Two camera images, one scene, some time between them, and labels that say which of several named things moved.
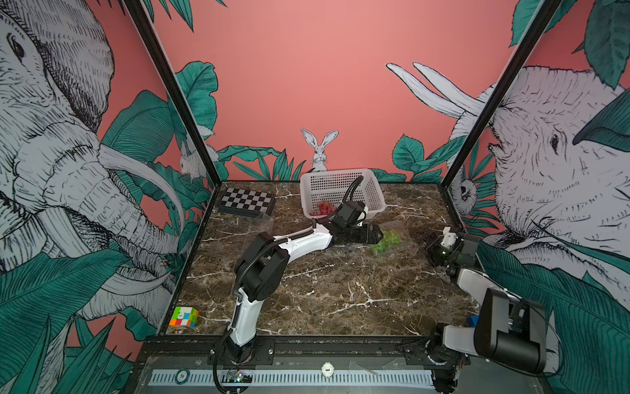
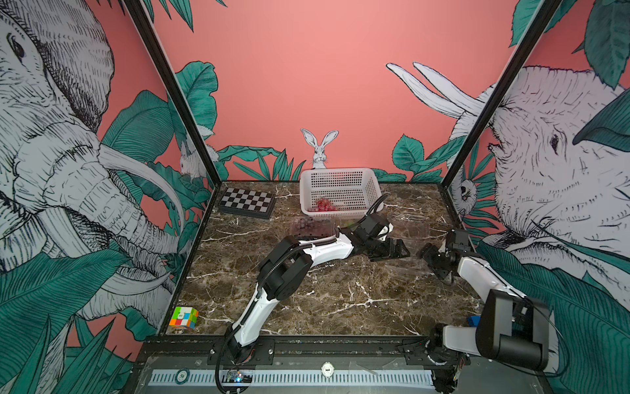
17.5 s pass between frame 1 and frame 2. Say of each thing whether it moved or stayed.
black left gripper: moved
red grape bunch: stayed
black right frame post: stayed
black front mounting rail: stayed
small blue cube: stayed
